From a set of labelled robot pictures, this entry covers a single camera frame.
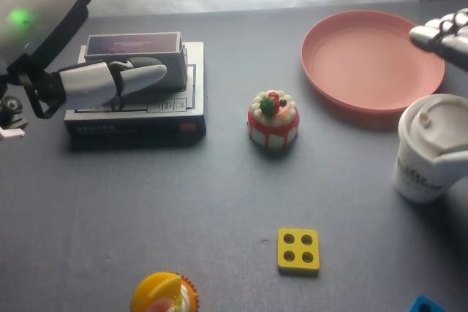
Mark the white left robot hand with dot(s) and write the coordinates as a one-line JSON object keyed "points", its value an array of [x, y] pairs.
{"points": [[36, 16]]}

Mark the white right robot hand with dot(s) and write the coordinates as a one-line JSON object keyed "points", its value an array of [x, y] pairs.
{"points": [[449, 38]]}

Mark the white paper coffee cup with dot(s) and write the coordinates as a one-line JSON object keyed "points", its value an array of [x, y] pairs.
{"points": [[417, 133]]}

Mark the small purple-topped box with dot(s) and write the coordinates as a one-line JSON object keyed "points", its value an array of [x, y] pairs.
{"points": [[135, 43]]}

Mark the pink round plate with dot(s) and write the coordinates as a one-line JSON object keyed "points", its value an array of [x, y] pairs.
{"points": [[365, 63]]}

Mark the grey cardboard product box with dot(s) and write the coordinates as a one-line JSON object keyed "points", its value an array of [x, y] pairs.
{"points": [[146, 125]]}

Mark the toy strawberry cake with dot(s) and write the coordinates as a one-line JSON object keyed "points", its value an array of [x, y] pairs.
{"points": [[273, 125]]}

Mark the yellow four-hole block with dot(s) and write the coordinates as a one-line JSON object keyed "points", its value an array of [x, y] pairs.
{"points": [[298, 250]]}

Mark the grey table cloth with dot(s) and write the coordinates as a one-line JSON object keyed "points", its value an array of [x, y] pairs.
{"points": [[226, 198]]}

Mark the blue block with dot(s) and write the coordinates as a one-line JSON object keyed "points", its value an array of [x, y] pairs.
{"points": [[426, 304]]}

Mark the toy orange cupcake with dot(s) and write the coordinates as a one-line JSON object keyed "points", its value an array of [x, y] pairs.
{"points": [[161, 290]]}

